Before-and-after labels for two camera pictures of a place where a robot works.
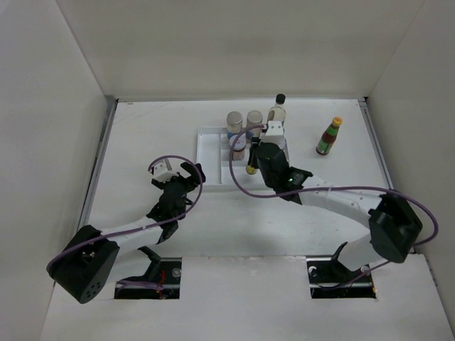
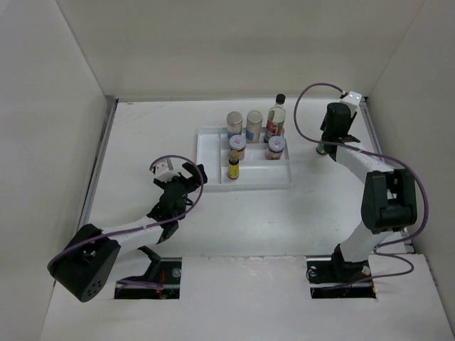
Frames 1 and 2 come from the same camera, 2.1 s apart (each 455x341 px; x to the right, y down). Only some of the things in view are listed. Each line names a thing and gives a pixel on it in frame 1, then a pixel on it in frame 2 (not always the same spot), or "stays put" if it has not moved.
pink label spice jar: x=254 y=125 stays put
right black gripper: x=256 y=143 -> x=351 y=117
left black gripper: x=194 y=177 stays put
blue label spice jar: x=234 y=123 stays put
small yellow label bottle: x=252 y=168 -> x=233 y=168
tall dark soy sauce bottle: x=278 y=112 stays put
